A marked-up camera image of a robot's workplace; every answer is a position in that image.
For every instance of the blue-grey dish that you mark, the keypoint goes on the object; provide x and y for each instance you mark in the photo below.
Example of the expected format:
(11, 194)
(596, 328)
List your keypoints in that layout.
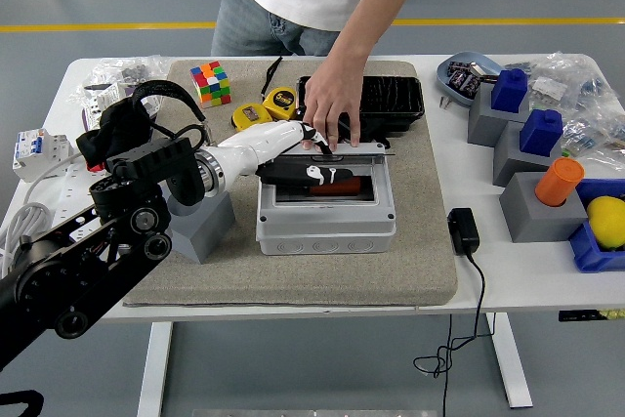
(483, 64)

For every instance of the clear bag of small parts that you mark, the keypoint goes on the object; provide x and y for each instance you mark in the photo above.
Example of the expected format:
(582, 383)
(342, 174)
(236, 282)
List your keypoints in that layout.
(107, 68)

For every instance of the colourful puzzle cube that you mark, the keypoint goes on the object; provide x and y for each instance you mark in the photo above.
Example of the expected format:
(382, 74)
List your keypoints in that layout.
(211, 85)

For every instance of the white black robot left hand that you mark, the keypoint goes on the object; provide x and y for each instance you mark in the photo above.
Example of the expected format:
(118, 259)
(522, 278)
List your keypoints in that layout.
(259, 143)

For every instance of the blue block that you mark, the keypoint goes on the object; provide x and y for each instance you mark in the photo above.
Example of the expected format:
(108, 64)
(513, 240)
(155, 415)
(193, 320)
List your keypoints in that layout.
(540, 132)
(509, 91)

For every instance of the grey-brown mat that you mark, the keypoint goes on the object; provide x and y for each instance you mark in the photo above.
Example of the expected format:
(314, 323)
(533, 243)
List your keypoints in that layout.
(317, 280)

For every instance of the white circuit breaker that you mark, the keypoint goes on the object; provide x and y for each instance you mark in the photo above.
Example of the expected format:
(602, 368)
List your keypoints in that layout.
(36, 148)

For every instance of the black cloth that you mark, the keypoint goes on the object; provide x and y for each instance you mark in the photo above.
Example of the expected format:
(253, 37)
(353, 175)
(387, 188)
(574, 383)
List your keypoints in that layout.
(117, 129)

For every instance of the yellow tape measure with print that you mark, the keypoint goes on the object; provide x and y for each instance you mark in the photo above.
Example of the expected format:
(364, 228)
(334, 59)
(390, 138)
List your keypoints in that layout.
(282, 100)

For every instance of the small metal pins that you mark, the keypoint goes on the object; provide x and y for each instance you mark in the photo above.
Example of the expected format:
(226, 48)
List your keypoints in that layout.
(444, 103)

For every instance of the white power strip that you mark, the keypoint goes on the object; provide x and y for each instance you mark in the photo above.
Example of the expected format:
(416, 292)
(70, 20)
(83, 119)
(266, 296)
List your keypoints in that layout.
(68, 187)

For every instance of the black plastic tray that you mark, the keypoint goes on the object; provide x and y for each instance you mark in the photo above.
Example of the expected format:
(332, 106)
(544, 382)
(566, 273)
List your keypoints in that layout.
(390, 99)

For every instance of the grey block with round hole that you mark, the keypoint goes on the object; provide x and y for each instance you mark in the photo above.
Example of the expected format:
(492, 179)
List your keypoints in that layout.
(210, 229)

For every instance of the blue storage bin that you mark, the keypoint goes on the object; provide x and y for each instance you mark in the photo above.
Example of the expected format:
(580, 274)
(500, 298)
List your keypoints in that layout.
(587, 257)

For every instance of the person's left hand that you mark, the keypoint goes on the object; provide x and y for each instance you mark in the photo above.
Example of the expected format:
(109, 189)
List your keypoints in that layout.
(334, 95)

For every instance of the yellow lemon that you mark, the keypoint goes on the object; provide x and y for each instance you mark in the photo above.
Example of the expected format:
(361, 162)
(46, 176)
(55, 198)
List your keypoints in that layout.
(609, 220)

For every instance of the purple candy packet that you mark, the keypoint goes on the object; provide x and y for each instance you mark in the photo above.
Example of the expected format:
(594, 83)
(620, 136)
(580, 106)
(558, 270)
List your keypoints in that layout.
(457, 79)
(459, 66)
(472, 85)

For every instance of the yellow tape measure with window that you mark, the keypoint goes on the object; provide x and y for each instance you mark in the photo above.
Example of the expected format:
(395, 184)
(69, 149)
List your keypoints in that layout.
(246, 116)

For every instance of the orange cylinder battery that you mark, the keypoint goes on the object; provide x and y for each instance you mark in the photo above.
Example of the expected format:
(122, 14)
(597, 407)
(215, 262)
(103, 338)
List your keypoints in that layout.
(342, 187)
(557, 183)

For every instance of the grey block holder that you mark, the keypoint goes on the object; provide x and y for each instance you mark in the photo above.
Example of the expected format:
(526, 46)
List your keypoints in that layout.
(509, 164)
(482, 125)
(533, 222)

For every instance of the black power adapter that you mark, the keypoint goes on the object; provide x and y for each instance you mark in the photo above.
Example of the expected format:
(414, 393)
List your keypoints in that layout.
(464, 230)

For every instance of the grey electrical box with lid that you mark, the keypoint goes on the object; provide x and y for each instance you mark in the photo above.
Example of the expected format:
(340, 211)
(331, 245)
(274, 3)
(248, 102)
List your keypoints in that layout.
(322, 236)

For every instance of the white table leg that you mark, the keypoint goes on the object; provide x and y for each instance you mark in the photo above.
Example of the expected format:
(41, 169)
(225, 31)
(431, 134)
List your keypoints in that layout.
(154, 368)
(510, 363)

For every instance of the person's left forearm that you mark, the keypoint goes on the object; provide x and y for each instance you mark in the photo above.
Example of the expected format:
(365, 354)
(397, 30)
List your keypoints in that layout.
(381, 12)

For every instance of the clear bag of components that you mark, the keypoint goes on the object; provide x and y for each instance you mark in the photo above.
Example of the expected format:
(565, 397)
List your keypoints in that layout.
(596, 135)
(561, 81)

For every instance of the silver brown wrapped item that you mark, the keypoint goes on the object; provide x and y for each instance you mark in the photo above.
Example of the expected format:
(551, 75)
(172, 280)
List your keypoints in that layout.
(482, 70)

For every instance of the black table control panel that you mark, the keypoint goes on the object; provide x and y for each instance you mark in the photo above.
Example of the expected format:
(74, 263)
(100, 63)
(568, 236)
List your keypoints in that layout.
(576, 315)

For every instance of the white purple switch package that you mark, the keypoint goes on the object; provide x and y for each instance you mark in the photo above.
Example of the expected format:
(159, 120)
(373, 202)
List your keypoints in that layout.
(102, 95)

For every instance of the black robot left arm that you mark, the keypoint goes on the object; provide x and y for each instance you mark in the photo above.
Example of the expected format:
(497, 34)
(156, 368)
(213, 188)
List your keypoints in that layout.
(73, 265)

